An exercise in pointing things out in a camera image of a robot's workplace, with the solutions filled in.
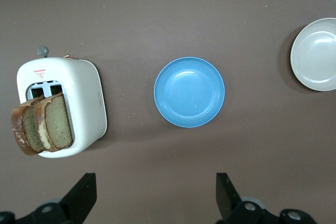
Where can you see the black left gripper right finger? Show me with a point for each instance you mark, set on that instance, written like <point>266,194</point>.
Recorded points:
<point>228,203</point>

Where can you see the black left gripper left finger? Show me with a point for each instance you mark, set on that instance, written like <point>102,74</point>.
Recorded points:
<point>76,203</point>

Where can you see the toasted bread slice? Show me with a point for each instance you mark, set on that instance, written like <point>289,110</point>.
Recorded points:
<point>58,124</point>
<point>29,129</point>

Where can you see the blue plate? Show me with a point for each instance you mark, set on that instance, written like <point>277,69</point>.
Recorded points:
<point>189,93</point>

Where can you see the beige plate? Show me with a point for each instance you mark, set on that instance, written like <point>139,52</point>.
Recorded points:
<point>315,56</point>

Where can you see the white two-slot toaster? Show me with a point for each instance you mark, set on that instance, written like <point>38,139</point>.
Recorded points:
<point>85,95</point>

